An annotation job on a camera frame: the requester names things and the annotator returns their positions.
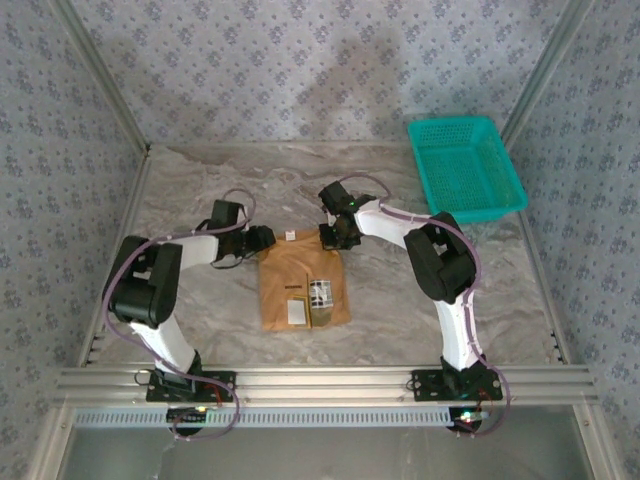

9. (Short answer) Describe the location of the tan t-shirt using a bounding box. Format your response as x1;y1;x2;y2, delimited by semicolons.
257;227;352;332

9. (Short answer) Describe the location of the teal plastic basket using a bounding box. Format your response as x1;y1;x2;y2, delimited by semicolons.
407;115;530;225

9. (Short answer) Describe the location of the black controller board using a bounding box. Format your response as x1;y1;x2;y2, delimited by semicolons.
446;407;490;436
166;405;210;437

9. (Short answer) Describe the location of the aluminium frame bar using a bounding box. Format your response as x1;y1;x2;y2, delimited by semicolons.
572;403;619;480
49;0;154;156
27;404;76;480
499;0;599;146
77;147;154;369
517;212;574;366

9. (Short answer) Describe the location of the wide grooved aluminium rail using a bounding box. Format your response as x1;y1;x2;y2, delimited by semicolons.
52;364;599;409

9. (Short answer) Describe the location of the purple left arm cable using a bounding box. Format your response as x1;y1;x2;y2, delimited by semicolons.
101;187;259;442

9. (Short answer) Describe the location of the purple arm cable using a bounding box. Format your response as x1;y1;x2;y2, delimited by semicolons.
342;172;514;440
101;187;259;442

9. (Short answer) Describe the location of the grey slotted cable duct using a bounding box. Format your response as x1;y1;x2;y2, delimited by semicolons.
74;405;494;430

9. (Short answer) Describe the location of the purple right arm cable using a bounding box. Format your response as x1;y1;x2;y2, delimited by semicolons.
342;172;514;440

